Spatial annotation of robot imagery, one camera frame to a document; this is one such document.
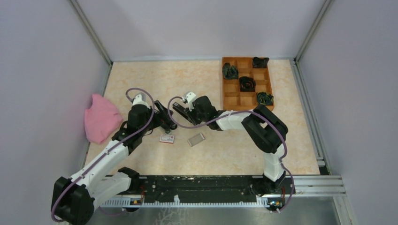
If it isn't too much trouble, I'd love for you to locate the staple box tray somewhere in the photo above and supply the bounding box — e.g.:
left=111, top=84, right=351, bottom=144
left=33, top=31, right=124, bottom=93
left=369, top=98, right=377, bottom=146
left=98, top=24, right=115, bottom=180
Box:
left=188, top=133, right=205, bottom=147

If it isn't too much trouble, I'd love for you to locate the red white staple box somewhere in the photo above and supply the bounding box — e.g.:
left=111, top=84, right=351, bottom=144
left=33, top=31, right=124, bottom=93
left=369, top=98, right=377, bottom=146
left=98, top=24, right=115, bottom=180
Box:
left=159, top=135, right=175, bottom=144

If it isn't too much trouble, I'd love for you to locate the black stapler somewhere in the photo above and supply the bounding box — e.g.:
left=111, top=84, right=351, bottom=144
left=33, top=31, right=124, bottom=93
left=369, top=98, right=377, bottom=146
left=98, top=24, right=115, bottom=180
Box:
left=172, top=102, right=201, bottom=125
left=154, top=100, right=177, bottom=130

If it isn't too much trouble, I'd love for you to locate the grey silver stapler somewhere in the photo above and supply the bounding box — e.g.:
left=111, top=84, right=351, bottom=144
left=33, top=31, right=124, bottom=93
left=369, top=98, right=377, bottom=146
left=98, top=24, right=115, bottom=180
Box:
left=161, top=126, right=171, bottom=135

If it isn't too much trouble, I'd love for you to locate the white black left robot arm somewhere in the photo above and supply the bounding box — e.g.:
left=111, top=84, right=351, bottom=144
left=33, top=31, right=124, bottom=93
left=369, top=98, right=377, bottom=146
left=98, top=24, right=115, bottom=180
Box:
left=51, top=101, right=167, bottom=225

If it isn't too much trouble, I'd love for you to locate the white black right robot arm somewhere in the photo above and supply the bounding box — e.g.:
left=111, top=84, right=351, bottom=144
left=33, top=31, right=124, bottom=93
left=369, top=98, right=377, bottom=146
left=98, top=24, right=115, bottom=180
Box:
left=182, top=92, right=288, bottom=193

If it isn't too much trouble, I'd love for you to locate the wooden compartment tray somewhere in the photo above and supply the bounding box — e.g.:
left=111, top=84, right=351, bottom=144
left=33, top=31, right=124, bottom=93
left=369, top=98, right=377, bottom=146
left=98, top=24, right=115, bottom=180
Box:
left=221, top=57, right=275, bottom=111

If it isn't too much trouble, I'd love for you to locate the pink cloth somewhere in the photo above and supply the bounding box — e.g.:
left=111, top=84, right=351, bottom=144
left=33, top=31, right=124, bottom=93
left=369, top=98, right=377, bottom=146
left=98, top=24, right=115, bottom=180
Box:
left=84, top=93, right=123, bottom=144

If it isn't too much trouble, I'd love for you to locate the green camouflage rolled sock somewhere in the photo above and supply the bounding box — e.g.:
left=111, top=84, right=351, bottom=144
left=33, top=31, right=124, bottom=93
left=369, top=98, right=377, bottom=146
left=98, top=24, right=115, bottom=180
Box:
left=222, top=63, right=238, bottom=80

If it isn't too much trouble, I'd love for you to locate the blue green rolled sock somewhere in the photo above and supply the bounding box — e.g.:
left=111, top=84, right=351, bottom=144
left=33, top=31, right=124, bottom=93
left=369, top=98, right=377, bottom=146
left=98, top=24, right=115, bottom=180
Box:
left=256, top=92, right=274, bottom=105

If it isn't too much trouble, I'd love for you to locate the dark rolled sock back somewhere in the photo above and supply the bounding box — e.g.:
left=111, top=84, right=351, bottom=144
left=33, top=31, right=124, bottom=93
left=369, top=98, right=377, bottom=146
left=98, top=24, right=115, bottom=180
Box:
left=252, top=57, right=270, bottom=68

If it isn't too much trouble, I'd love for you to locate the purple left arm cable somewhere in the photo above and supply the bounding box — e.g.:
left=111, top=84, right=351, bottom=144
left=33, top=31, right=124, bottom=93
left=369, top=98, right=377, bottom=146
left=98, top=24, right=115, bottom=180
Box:
left=50, top=88, right=155, bottom=223

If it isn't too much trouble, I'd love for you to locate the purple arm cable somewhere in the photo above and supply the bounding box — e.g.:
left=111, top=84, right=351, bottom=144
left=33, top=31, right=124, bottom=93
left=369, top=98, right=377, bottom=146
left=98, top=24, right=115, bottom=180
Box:
left=50, top=88, right=155, bottom=223
left=167, top=96, right=296, bottom=214

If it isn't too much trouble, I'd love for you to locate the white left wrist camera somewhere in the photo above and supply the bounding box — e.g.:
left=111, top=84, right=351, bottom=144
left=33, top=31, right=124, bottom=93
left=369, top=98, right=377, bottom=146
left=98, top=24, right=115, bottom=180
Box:
left=132, top=93, right=149, bottom=108

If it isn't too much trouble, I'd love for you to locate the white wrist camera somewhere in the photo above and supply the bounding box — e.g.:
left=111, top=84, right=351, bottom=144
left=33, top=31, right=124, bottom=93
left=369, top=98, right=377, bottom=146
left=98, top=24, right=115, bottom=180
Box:
left=132, top=93, right=149, bottom=108
left=182, top=91, right=197, bottom=105

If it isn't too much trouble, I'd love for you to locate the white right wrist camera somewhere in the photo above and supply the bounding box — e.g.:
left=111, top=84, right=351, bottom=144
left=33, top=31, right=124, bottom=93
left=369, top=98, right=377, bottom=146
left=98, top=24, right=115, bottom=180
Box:
left=182, top=91, right=197, bottom=105

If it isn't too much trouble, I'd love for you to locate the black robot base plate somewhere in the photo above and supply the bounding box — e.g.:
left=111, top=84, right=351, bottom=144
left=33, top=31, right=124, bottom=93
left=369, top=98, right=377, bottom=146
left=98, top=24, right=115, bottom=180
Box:
left=119, top=170, right=296, bottom=212

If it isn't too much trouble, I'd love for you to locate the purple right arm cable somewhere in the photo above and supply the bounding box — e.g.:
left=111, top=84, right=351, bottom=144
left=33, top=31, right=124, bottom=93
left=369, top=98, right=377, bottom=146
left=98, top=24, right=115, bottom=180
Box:
left=167, top=96, right=296, bottom=214

